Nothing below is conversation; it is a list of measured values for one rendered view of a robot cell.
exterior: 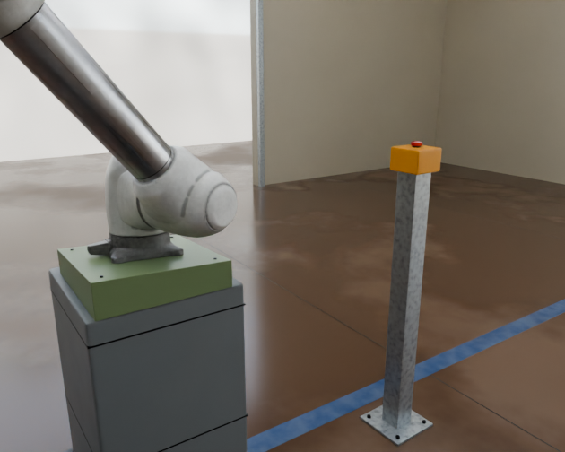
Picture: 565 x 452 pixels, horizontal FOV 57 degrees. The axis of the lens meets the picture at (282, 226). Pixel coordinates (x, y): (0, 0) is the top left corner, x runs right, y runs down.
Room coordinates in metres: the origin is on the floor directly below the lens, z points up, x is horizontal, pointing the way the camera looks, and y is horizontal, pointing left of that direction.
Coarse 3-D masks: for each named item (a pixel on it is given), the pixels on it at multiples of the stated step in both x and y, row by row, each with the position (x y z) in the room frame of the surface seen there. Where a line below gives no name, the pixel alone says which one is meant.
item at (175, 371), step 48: (240, 288) 1.24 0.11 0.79; (96, 336) 1.04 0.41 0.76; (144, 336) 1.10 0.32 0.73; (192, 336) 1.16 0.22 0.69; (240, 336) 1.24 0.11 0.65; (96, 384) 1.03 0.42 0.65; (144, 384) 1.09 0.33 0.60; (192, 384) 1.16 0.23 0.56; (240, 384) 1.24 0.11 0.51; (96, 432) 1.04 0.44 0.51; (144, 432) 1.08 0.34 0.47; (192, 432) 1.15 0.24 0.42; (240, 432) 1.23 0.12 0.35
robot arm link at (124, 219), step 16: (112, 160) 1.28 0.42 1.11; (112, 176) 1.25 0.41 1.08; (128, 176) 1.23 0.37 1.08; (112, 192) 1.25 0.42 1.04; (128, 192) 1.21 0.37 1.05; (112, 208) 1.25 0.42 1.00; (128, 208) 1.21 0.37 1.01; (112, 224) 1.25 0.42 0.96; (128, 224) 1.23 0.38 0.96; (144, 224) 1.21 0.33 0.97
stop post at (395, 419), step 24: (408, 144) 1.80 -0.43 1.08; (408, 168) 1.69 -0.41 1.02; (432, 168) 1.71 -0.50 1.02; (408, 192) 1.71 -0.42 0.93; (408, 216) 1.70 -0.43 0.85; (408, 240) 1.70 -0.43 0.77; (408, 264) 1.69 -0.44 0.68; (408, 288) 1.69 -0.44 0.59; (408, 312) 1.70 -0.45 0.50; (408, 336) 1.70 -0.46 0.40; (408, 360) 1.71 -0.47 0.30; (384, 384) 1.75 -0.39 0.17; (408, 384) 1.71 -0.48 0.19; (384, 408) 1.74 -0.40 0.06; (408, 408) 1.72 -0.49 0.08; (384, 432) 1.67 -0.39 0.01; (408, 432) 1.67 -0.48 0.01
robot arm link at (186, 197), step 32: (0, 0) 0.85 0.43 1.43; (32, 0) 0.90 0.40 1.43; (0, 32) 0.88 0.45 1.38; (32, 32) 0.91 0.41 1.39; (64, 32) 0.95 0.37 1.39; (32, 64) 0.93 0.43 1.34; (64, 64) 0.94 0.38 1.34; (96, 64) 1.00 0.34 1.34; (64, 96) 0.97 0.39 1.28; (96, 96) 0.98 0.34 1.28; (96, 128) 1.01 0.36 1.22; (128, 128) 1.03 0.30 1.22; (128, 160) 1.05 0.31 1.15; (160, 160) 1.08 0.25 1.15; (192, 160) 1.13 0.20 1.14; (160, 192) 1.07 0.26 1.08; (192, 192) 1.09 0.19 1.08; (224, 192) 1.11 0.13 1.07; (160, 224) 1.15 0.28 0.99; (192, 224) 1.08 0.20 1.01; (224, 224) 1.11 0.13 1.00
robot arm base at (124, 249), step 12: (108, 240) 1.25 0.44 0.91; (120, 240) 1.23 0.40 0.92; (132, 240) 1.23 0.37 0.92; (144, 240) 1.24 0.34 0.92; (156, 240) 1.25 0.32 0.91; (168, 240) 1.29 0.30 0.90; (96, 252) 1.23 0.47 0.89; (108, 252) 1.25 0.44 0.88; (120, 252) 1.21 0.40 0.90; (132, 252) 1.22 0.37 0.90; (144, 252) 1.23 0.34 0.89; (156, 252) 1.24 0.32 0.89; (168, 252) 1.25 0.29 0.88; (180, 252) 1.26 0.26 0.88
